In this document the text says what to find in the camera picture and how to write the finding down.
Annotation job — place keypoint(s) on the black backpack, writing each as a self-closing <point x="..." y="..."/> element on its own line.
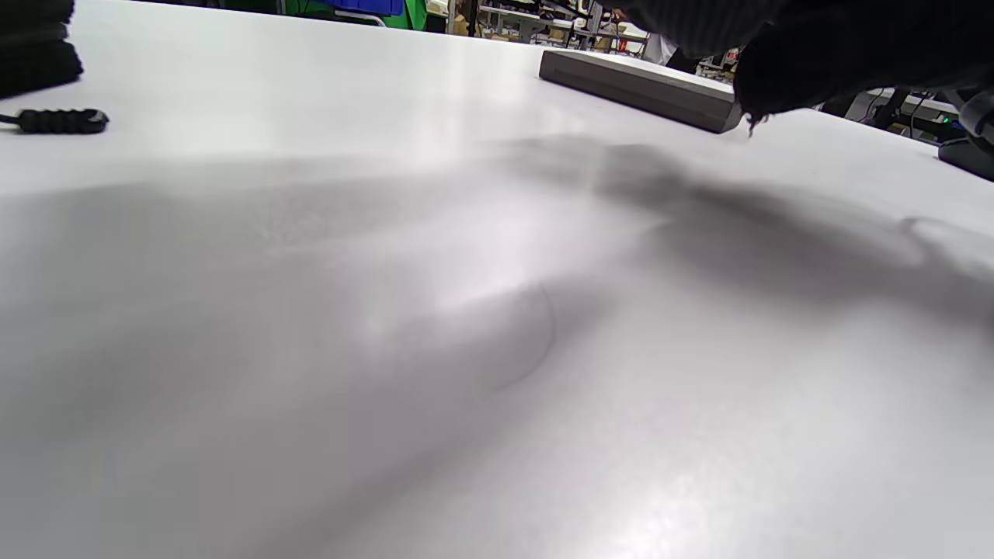
<point x="35" y="46"/>

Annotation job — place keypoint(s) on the black right hand controller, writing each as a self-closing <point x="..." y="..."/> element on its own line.
<point x="971" y="155"/>

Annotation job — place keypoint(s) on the blue plastic bin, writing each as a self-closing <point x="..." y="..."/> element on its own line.
<point x="365" y="6"/>

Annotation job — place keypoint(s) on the person's left hand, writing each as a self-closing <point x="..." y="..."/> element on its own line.
<point x="839" y="46"/>

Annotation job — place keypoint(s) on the grey stationery box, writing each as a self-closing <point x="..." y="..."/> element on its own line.
<point x="644" y="85"/>

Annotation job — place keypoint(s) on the metal shelving rack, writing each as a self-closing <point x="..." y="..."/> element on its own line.
<point x="536" y="19"/>

